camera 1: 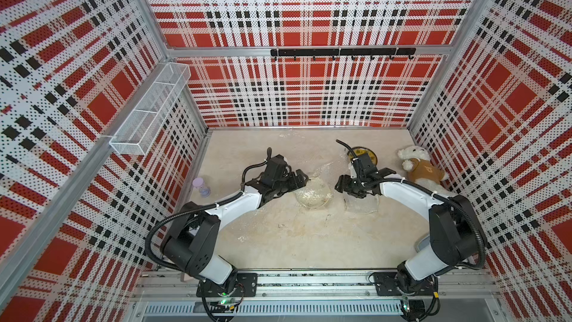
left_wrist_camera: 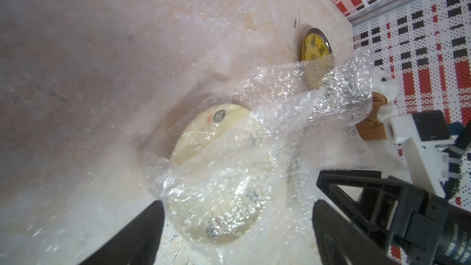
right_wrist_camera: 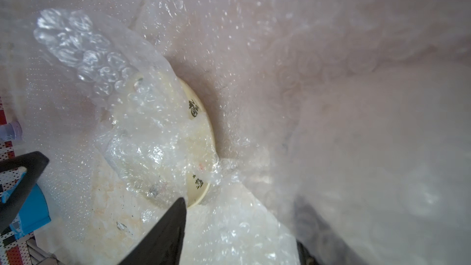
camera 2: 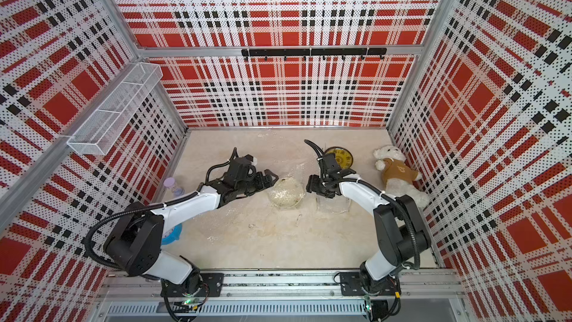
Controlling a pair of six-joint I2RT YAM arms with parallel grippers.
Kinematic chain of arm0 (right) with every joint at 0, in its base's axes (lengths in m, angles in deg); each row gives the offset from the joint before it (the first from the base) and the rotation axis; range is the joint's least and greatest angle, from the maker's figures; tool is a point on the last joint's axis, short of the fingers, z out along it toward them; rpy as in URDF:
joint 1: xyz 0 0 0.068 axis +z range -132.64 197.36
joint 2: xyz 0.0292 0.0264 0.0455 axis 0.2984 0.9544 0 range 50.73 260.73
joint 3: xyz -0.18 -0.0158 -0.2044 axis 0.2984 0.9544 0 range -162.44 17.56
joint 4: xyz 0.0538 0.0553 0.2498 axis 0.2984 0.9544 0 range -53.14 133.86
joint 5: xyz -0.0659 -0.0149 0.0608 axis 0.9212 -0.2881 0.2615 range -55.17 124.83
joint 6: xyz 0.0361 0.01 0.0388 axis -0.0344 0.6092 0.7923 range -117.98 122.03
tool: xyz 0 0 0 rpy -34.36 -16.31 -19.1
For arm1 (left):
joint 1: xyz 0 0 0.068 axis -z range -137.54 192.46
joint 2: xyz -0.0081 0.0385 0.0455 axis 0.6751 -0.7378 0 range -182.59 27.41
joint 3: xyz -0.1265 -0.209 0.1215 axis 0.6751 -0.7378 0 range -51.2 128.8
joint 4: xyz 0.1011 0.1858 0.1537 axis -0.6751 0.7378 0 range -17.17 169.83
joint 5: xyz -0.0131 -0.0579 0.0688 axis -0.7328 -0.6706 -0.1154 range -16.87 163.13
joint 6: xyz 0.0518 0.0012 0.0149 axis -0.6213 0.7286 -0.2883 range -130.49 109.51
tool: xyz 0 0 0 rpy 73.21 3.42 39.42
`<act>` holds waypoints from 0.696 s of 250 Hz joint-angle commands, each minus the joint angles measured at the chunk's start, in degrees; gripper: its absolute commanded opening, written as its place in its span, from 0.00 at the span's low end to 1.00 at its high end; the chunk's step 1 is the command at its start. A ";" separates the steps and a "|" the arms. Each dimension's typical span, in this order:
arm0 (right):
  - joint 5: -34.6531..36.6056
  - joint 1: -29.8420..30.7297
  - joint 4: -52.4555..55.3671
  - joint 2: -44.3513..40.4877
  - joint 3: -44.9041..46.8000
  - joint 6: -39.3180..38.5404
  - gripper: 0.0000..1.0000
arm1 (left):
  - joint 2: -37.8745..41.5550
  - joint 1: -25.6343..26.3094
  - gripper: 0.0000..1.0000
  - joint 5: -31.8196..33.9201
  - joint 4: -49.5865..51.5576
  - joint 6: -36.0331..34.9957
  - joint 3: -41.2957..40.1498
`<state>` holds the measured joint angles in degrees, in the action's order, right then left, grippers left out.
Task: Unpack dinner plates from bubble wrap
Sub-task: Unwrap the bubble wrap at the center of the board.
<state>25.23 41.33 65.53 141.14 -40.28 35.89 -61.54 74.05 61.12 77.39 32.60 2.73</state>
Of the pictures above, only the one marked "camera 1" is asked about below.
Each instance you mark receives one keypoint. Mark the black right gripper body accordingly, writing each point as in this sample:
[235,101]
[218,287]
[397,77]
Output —
[352,186]

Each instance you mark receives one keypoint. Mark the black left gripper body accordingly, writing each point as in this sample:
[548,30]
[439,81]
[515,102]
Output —
[287,183]

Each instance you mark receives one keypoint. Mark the yellow patterned dinner plate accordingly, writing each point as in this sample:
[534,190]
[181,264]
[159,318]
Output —
[360,150]

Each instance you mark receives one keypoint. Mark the cream dinner plate black characters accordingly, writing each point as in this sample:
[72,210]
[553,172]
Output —
[315,195]

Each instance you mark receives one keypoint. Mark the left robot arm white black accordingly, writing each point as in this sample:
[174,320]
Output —
[186,241]

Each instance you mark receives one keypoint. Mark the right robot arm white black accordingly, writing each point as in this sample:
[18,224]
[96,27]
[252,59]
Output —
[456,237]

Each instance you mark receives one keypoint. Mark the white teddy bear brown shirt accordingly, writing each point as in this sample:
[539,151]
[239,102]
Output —
[419,169]

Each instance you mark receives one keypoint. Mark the grey blue zip pouch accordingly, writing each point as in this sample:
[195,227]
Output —
[423,243]

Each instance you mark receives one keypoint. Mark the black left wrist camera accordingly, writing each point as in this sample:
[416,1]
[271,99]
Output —
[277,167]

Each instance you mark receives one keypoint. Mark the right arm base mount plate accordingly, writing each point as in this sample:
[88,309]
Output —
[399,283]

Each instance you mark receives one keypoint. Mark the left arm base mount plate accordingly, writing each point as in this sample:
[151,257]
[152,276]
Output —
[238,285]

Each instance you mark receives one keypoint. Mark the black wall hook rail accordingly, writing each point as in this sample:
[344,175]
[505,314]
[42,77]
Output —
[343,52]

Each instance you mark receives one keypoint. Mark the white wire mesh shelf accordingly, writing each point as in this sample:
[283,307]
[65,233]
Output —
[160,93]

